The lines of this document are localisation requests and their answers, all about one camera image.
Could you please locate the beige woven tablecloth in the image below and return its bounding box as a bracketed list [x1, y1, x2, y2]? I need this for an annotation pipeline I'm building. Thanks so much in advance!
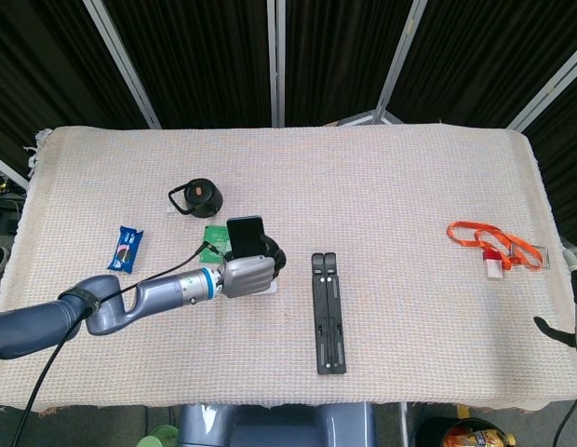
[0, 124, 573, 415]

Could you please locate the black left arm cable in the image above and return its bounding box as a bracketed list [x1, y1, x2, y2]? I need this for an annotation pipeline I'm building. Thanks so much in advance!
[17, 239, 225, 447]

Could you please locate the green foil packet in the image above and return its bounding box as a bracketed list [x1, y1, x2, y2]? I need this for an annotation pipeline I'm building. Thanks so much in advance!
[199, 224, 235, 264]

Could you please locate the black smartphone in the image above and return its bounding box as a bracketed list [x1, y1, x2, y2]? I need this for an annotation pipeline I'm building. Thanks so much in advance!
[225, 215, 267, 259]

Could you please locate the blue cookie packet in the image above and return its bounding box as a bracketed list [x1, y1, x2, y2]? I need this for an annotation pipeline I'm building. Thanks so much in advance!
[106, 224, 146, 277]

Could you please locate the orange snack bag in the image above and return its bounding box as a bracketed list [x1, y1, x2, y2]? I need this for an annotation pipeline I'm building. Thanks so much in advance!
[439, 417, 518, 447]

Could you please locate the orange lanyard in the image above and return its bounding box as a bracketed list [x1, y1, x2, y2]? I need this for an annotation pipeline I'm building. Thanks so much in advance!
[446, 222, 543, 272]

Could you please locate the clear badge holder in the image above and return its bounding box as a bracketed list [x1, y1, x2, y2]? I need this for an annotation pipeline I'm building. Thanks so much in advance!
[508, 241, 551, 271]

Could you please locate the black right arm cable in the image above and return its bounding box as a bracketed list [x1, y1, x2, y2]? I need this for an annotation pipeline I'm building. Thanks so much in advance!
[550, 385, 577, 447]

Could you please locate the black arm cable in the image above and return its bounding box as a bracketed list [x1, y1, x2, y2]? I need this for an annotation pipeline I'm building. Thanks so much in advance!
[550, 385, 577, 447]
[17, 239, 225, 447]

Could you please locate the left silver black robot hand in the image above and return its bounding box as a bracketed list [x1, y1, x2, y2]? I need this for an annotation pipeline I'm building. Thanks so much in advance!
[217, 234, 288, 300]

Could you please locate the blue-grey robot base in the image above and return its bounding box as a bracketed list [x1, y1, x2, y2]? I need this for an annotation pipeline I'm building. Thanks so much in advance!
[176, 402, 378, 447]

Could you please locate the black electronic equipment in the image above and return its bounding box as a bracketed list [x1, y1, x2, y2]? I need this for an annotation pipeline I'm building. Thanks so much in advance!
[0, 169, 27, 235]

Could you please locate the grey partition frame post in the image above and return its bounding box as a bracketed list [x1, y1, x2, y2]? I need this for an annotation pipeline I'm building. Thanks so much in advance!
[81, 0, 163, 130]
[265, 0, 287, 128]
[0, 150, 30, 191]
[505, 38, 577, 132]
[337, 0, 430, 128]

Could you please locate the black folding laptop stand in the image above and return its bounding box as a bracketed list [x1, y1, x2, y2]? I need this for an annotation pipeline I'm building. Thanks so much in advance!
[310, 251, 349, 376]

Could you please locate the green plastic object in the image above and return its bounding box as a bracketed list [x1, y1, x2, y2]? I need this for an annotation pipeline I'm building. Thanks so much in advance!
[138, 424, 180, 447]

